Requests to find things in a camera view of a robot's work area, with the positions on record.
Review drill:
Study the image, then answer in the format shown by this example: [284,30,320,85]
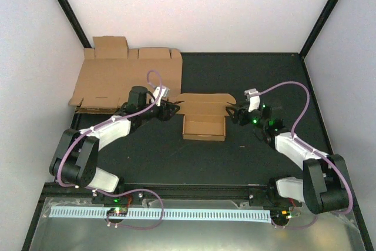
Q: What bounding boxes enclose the black frame post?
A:
[57,0,92,48]
[299,0,339,59]

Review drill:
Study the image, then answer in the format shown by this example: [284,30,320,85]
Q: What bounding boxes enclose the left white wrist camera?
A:
[152,86,170,106]

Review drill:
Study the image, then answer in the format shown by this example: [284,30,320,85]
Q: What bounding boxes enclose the left black frame post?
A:
[57,0,92,48]

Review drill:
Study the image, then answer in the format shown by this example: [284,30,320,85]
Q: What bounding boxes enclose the white slotted cable duct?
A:
[49,206,271,223]

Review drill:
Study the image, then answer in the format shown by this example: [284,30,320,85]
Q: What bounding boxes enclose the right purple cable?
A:
[258,81,353,230]

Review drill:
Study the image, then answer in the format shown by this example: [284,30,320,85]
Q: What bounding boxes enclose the brown cardboard box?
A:
[175,93,236,142]

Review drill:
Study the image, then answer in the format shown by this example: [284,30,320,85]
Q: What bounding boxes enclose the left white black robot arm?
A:
[49,86,180,203]

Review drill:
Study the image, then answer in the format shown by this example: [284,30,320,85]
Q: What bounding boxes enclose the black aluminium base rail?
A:
[41,182,358,205]

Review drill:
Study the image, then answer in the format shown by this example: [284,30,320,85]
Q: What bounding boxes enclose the right black frame post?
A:
[299,0,339,59]

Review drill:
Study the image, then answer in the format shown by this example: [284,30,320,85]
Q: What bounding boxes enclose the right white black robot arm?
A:
[226,103,354,215]

